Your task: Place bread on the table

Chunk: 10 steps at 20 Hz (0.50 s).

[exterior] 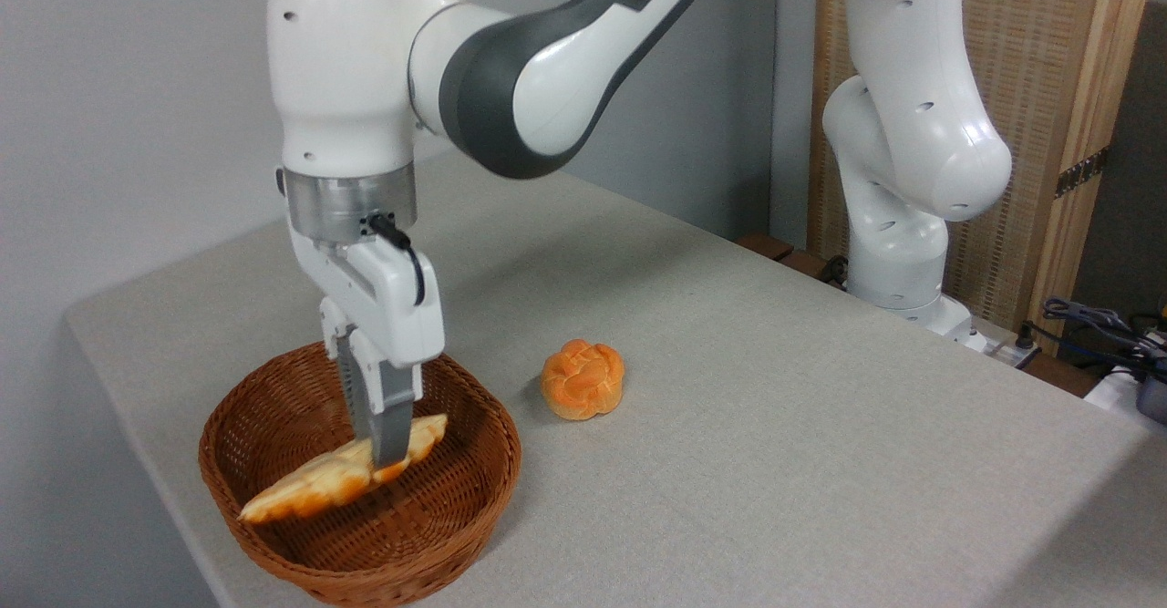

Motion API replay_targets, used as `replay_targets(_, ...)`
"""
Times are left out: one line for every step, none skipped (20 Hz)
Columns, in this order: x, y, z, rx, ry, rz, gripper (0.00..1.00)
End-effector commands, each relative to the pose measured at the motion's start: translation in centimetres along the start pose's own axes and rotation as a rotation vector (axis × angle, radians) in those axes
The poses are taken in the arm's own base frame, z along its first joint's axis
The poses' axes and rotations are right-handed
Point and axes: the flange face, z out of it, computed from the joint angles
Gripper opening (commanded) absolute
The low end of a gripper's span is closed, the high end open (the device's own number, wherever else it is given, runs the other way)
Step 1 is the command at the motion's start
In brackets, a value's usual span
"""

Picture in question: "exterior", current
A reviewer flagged brown wooden board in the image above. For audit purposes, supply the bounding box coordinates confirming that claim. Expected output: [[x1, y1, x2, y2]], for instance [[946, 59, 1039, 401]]
[[737, 232, 796, 263]]

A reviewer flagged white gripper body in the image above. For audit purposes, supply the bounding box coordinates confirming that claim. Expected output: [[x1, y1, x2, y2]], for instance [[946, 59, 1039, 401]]
[[290, 221, 447, 371]]

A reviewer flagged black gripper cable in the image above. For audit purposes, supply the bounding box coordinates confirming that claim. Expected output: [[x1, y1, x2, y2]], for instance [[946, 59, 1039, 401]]
[[367, 213, 428, 308]]

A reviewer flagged dark metal hinge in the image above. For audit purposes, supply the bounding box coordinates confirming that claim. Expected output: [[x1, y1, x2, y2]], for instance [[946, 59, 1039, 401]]
[[1055, 145, 1112, 200]]

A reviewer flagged wooden woven screen panel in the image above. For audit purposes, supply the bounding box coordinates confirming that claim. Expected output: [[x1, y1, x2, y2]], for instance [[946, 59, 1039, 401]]
[[807, 0, 1161, 356]]

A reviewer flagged long braided bread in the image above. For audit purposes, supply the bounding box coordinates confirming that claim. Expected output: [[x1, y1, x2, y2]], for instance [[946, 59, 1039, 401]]
[[237, 414, 449, 524]]

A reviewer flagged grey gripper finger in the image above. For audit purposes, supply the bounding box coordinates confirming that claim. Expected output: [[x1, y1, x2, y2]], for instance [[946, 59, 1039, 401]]
[[351, 329, 425, 471], [318, 296, 371, 445]]

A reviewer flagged round orange bread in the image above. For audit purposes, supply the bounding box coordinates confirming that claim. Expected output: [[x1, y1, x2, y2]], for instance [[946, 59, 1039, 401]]
[[540, 339, 626, 422]]

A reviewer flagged brown wicker basket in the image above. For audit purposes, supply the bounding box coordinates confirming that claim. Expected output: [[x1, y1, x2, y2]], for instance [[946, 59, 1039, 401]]
[[198, 342, 522, 608]]

